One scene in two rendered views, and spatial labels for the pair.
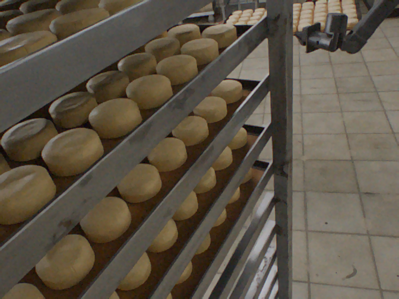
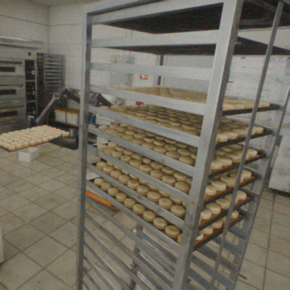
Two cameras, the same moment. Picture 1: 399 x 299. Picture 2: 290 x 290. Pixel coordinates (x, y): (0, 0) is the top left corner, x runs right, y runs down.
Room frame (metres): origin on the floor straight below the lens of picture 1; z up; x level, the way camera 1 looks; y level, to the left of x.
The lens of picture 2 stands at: (0.36, 1.24, 1.59)
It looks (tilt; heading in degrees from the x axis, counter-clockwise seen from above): 18 degrees down; 284
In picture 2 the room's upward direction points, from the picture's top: 4 degrees clockwise
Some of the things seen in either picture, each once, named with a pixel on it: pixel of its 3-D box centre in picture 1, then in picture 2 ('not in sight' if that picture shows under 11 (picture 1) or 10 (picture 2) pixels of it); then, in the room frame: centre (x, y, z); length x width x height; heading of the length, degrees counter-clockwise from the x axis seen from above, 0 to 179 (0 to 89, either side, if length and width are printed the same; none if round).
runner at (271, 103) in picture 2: not in sight; (202, 94); (0.26, 0.06, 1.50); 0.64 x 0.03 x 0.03; 143
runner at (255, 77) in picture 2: not in sight; (206, 74); (0.26, 0.06, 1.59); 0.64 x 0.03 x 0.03; 143
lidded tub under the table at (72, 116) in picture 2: not in sight; (77, 116); (2.72, -4.40, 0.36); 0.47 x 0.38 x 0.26; 71
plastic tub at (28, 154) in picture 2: not in sight; (29, 154); (2.70, -2.26, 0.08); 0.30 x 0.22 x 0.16; 91
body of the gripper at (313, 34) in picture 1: (317, 39); (64, 140); (1.20, -0.52, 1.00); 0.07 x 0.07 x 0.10; 21
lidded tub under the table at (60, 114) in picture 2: not in sight; (65, 114); (3.09, -4.53, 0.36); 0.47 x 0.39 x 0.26; 69
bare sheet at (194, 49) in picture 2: not in sight; (182, 48); (0.37, 0.22, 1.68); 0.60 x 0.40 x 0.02; 143
